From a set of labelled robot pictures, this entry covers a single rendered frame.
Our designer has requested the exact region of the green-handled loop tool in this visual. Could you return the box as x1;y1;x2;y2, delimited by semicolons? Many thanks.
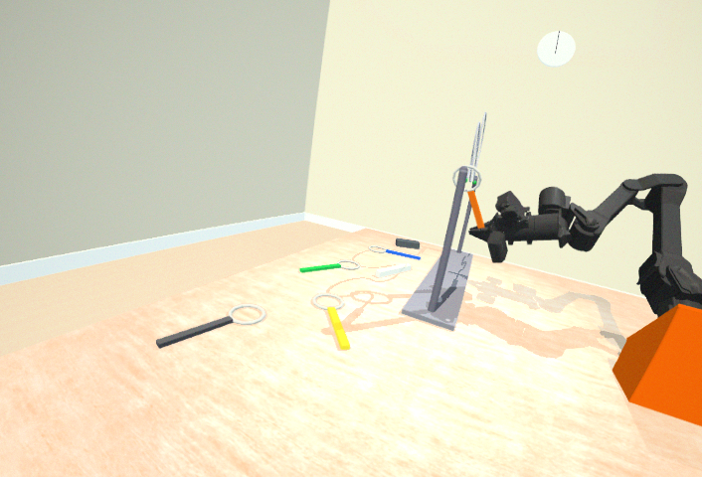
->
299;259;360;273

